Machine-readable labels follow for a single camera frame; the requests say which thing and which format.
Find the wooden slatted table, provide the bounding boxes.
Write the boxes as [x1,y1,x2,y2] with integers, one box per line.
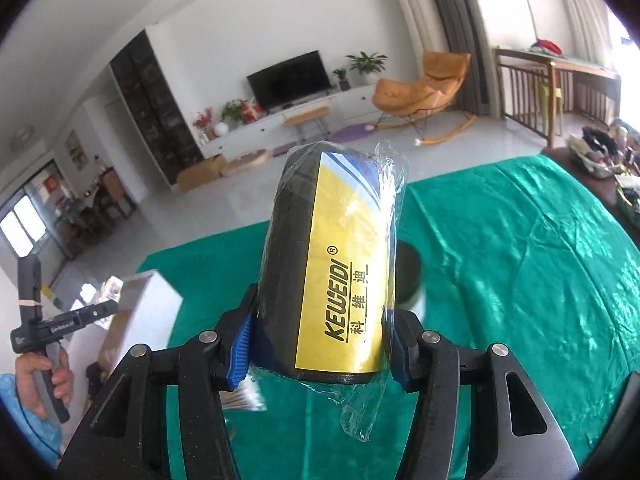
[492,45,621,148]

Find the white box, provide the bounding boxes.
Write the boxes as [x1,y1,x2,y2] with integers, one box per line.
[60,270,185,456]

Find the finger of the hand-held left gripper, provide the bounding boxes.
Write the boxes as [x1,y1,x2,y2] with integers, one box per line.
[72,299,121,326]

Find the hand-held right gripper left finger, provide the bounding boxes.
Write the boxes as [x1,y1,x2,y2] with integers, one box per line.
[60,282,258,480]

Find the dark display cabinet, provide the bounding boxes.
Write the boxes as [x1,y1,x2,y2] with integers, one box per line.
[109,30,203,186]

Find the yellow-green plastic chair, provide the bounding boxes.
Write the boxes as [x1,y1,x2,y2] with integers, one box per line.
[537,82,563,133]

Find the person's left hand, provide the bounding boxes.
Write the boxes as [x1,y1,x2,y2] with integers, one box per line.
[15,347,75,421]

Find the purple floor mat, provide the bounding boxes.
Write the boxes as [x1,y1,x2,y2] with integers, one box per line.
[330,122,378,143]

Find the person's left forearm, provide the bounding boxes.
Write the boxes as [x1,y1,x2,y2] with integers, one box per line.
[0,372,62,466]

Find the black roll with yellow label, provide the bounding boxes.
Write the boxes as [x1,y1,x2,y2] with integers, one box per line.
[248,137,411,443]

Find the orange rocking chair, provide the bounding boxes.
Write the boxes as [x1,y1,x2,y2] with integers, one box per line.
[372,50,478,147]

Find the cardboard box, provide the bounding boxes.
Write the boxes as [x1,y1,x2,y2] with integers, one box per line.
[176,154,227,192]

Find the framed wall picture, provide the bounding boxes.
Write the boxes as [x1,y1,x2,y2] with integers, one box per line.
[65,130,90,168]

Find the green plant with red decoration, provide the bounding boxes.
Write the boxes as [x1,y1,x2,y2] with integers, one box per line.
[220,99,261,126]

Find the grey curtain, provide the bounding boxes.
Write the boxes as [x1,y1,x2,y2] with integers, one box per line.
[417,0,493,116]

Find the pile of cluttered items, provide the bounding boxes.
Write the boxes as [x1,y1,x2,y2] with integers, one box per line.
[567,120,640,221]

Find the wooden dining furniture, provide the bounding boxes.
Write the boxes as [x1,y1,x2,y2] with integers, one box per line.
[55,165,136,256]

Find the clear plastic jar black lid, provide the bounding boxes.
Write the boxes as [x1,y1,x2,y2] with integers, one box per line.
[396,241,426,318]

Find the black television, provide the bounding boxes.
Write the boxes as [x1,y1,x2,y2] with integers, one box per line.
[246,50,333,111]

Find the wooden stool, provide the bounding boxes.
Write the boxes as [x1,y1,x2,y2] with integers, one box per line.
[283,106,331,141]

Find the red flowers in vase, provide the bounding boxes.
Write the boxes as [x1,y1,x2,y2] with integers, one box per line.
[192,110,216,143]

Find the white television cabinet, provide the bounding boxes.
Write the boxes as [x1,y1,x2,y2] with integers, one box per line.
[197,84,381,158]

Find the large green potted plant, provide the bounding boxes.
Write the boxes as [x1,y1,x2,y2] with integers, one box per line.
[346,51,388,86]

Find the white standing air conditioner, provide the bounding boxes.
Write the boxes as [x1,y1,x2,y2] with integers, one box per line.
[387,0,448,53]

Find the bag of wooden sticks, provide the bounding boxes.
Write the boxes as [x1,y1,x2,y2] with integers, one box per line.
[220,377,268,413]

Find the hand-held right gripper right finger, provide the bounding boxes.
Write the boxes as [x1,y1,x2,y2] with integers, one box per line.
[381,305,581,480]

